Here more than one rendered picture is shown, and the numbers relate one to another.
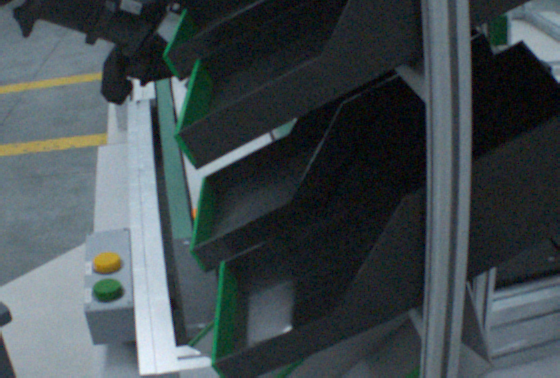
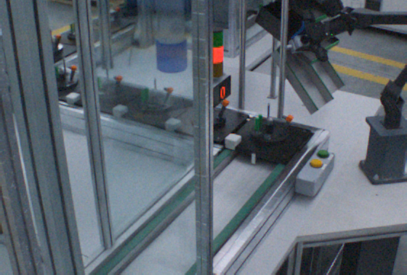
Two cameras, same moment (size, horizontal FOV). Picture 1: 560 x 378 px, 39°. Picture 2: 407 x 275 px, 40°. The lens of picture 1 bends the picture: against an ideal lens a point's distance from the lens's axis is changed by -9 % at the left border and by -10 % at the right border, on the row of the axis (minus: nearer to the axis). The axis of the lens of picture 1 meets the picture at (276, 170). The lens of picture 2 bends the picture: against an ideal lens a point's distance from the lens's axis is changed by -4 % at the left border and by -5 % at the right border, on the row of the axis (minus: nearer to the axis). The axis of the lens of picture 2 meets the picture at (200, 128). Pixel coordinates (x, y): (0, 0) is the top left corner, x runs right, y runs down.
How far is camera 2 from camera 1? 274 cm
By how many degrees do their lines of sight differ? 115
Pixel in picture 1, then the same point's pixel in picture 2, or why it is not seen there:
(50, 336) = (344, 196)
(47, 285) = (334, 219)
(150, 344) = (321, 136)
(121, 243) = (304, 171)
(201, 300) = (297, 137)
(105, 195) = (270, 263)
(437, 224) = not seen: hidden behind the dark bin
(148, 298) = (310, 150)
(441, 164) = not seen: outside the picture
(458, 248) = not seen: hidden behind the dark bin
